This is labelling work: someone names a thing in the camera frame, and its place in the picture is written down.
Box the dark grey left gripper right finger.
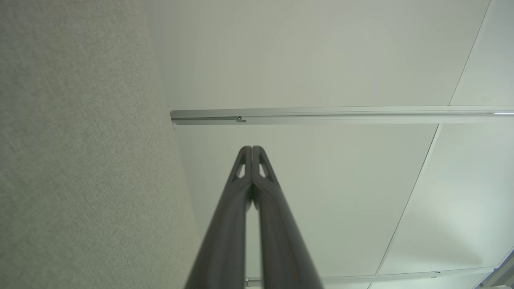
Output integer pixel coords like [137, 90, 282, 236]
[252, 146, 324, 289]

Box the aluminium partition rail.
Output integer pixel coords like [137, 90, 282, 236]
[169, 105, 514, 130]
[476, 248, 514, 289]
[246, 267, 495, 287]

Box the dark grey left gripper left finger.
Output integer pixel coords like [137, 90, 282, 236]
[185, 146, 253, 289]

